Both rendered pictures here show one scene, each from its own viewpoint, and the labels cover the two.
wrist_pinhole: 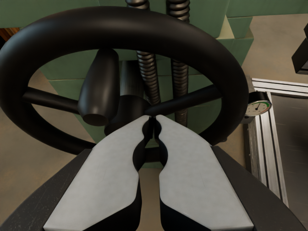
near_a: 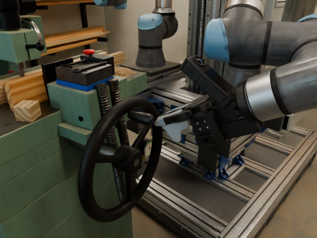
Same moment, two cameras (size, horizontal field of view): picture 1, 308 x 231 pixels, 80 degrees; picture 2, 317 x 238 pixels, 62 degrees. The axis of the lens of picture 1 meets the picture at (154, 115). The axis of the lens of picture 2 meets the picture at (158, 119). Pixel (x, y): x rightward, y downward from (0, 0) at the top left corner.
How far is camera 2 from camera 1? 0.50 m
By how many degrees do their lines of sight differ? 53
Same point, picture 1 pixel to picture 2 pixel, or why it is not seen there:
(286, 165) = (183, 193)
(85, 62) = (40, 178)
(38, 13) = (14, 149)
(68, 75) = (24, 203)
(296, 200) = (207, 205)
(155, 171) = not seen: outside the picture
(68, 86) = (21, 220)
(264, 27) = not seen: hidden behind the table
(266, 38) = not seen: hidden behind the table
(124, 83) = (108, 148)
